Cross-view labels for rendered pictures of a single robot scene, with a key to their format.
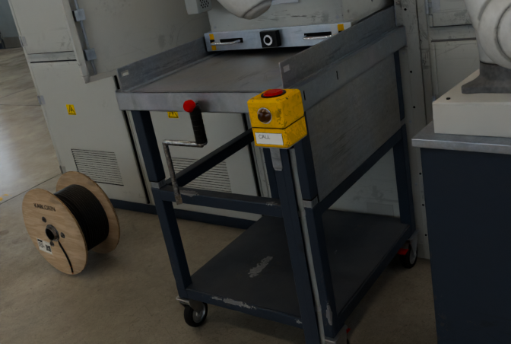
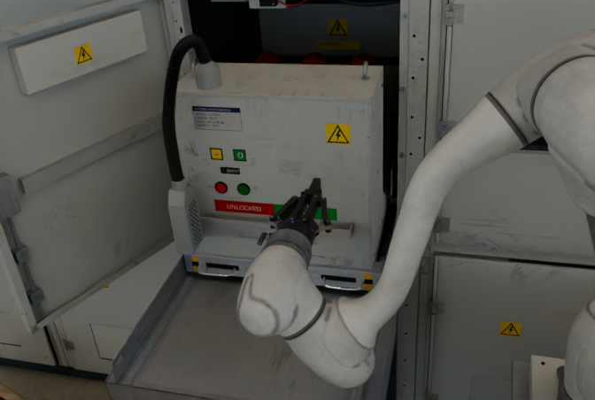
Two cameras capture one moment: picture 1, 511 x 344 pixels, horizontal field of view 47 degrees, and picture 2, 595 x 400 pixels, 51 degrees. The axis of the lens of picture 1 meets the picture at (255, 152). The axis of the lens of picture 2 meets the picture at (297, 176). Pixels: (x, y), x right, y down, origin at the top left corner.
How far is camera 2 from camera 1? 0.98 m
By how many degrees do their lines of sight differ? 22
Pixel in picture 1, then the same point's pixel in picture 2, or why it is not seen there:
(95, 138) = not seen: outside the picture
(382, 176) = not seen: hidden behind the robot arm
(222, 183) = not seen: hidden behind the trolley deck
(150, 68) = (140, 334)
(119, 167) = (16, 328)
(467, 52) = (472, 269)
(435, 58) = (437, 269)
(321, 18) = (343, 262)
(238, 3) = (344, 383)
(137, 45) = (89, 263)
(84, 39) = (26, 279)
